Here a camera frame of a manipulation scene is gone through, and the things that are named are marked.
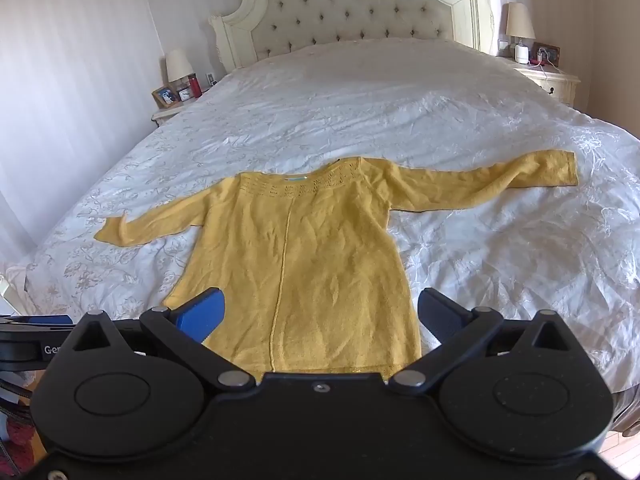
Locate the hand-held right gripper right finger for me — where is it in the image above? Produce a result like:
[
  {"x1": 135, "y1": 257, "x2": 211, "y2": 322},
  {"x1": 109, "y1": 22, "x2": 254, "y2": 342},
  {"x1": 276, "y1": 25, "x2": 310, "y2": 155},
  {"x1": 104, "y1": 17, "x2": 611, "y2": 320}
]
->
[{"x1": 388, "y1": 287, "x2": 572, "y2": 395}]

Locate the cream table lamp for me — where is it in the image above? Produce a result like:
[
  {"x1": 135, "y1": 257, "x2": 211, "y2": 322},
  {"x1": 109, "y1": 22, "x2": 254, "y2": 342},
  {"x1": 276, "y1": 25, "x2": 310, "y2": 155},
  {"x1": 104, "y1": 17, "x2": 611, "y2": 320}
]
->
[
  {"x1": 505, "y1": 2, "x2": 536, "y2": 52},
  {"x1": 165, "y1": 49, "x2": 194, "y2": 92}
]

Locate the bed with white embroidered bedspread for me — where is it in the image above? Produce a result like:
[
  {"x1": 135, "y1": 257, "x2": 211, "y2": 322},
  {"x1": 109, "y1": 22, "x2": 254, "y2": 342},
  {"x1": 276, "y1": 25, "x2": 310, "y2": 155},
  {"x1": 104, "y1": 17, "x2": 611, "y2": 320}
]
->
[{"x1": 0, "y1": 37, "x2": 640, "y2": 413}]

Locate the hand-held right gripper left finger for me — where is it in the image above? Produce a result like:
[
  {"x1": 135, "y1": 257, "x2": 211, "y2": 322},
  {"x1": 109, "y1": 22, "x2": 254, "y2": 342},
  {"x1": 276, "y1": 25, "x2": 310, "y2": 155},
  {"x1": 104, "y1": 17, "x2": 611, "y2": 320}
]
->
[{"x1": 70, "y1": 287, "x2": 254, "y2": 392}]

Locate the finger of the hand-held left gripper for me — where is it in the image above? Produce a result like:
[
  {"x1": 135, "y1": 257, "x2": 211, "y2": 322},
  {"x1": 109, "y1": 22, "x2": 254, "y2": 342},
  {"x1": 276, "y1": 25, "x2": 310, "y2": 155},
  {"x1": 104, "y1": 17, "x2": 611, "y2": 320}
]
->
[{"x1": 0, "y1": 314, "x2": 74, "y2": 327}]

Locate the cream nightstand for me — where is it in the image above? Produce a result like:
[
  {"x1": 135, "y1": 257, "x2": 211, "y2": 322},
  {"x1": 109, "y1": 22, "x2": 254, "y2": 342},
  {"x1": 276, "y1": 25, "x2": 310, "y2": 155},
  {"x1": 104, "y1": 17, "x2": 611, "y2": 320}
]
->
[
  {"x1": 495, "y1": 55, "x2": 582, "y2": 107},
  {"x1": 151, "y1": 104, "x2": 192, "y2": 129}
]

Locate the cream tufted headboard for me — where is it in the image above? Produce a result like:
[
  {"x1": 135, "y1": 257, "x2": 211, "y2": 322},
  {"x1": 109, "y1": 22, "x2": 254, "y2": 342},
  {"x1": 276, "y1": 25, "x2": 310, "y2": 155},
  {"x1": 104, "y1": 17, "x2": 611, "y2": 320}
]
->
[{"x1": 209, "y1": 0, "x2": 496, "y2": 73}]

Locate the black cable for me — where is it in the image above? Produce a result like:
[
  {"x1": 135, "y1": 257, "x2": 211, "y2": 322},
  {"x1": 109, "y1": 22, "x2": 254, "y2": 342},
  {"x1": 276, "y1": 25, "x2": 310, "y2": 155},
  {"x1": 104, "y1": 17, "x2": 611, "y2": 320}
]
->
[{"x1": 0, "y1": 376, "x2": 34, "y2": 417}]

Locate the wooden picture frame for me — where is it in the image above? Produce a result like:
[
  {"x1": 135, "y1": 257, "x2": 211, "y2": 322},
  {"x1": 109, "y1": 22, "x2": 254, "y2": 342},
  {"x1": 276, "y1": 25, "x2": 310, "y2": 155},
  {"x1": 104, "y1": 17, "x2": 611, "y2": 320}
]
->
[
  {"x1": 152, "y1": 85, "x2": 179, "y2": 110},
  {"x1": 531, "y1": 42, "x2": 561, "y2": 66}
]

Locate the yellow knit sweater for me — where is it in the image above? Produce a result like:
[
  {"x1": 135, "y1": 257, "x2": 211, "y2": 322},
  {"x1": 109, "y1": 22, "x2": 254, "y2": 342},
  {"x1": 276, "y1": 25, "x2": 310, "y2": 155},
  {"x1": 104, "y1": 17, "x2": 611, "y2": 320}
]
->
[{"x1": 95, "y1": 149, "x2": 581, "y2": 376}]

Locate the red rug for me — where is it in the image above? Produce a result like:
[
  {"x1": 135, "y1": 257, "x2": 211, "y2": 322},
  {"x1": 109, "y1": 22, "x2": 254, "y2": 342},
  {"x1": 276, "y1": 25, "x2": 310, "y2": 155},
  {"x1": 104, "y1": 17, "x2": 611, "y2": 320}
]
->
[{"x1": 0, "y1": 417, "x2": 40, "y2": 463}]

